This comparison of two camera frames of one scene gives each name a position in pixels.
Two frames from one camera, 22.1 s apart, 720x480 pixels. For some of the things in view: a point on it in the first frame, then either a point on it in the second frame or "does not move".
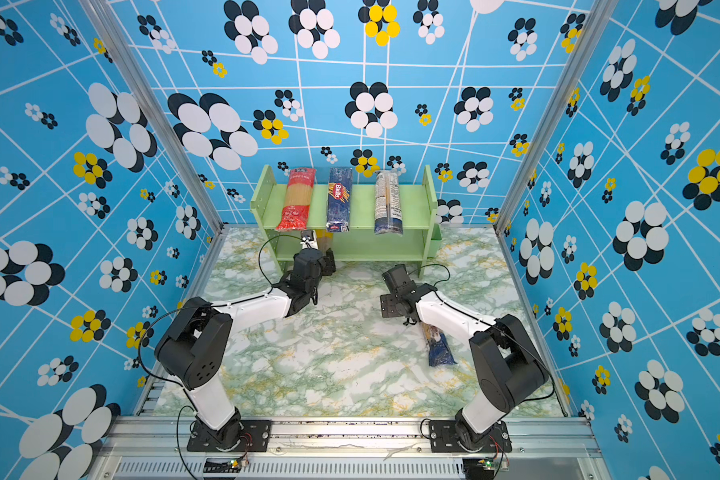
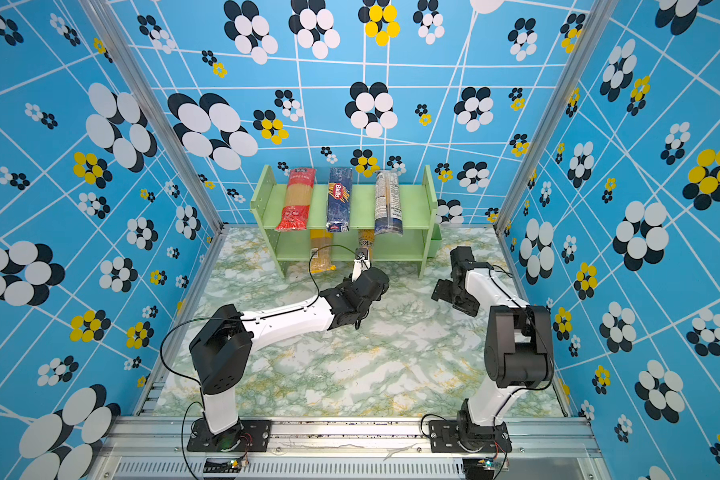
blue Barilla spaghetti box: x=340 y=189 does not move
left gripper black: x=327 y=264 -> x=348 y=283
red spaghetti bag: x=296 y=210 does not move
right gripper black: x=388 y=306 -> x=442 y=292
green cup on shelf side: x=434 y=245 does not move
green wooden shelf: x=420 y=242 does not move
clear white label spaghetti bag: x=387 y=204 does not move
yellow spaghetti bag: x=324 y=240 does not move
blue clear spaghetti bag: x=439 y=350 -> x=366 y=238
